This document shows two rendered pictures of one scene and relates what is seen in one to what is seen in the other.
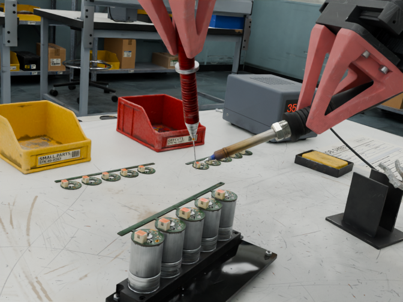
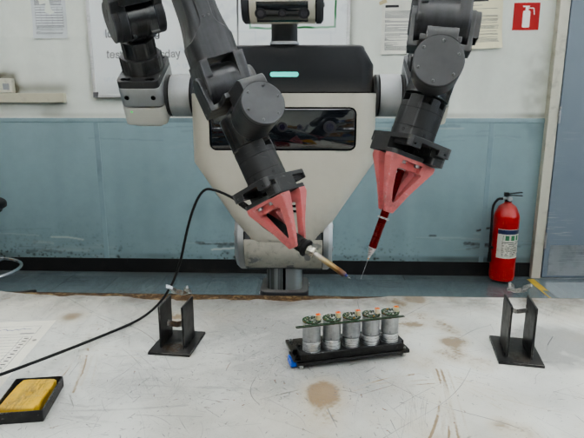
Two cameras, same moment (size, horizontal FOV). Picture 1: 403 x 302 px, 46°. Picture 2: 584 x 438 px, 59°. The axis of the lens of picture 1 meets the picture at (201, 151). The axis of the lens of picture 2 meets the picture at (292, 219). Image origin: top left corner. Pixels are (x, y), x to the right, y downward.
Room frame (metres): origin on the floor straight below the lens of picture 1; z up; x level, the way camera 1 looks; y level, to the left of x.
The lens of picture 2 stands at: (0.89, 0.40, 1.09)
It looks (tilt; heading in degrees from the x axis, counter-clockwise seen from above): 13 degrees down; 224
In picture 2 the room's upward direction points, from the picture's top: straight up
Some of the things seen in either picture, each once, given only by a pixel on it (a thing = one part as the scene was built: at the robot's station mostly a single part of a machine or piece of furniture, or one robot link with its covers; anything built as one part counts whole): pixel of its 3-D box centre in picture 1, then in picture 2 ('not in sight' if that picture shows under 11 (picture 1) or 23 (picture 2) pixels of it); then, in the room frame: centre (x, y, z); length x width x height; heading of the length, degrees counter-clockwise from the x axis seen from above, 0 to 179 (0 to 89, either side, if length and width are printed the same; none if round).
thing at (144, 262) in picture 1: (145, 265); (389, 328); (0.32, 0.03, 0.79); 0.02 x 0.02 x 0.05
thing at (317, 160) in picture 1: (324, 162); (29, 398); (0.72, -0.19, 0.76); 0.07 x 0.05 x 0.02; 51
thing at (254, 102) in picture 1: (271, 106); not in sight; (0.89, -0.12, 0.80); 0.15 x 0.12 x 0.10; 37
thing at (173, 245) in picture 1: (167, 251); (370, 330); (0.34, 0.02, 0.79); 0.02 x 0.02 x 0.05
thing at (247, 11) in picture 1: (180, 2); not in sight; (3.26, 0.25, 0.90); 1.30 x 0.06 x 0.12; 132
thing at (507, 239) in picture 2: not in sight; (505, 235); (-2.22, -0.81, 0.29); 0.16 x 0.15 x 0.55; 132
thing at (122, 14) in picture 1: (122, 12); not in sight; (3.15, 0.61, 0.80); 0.15 x 0.12 x 0.10; 61
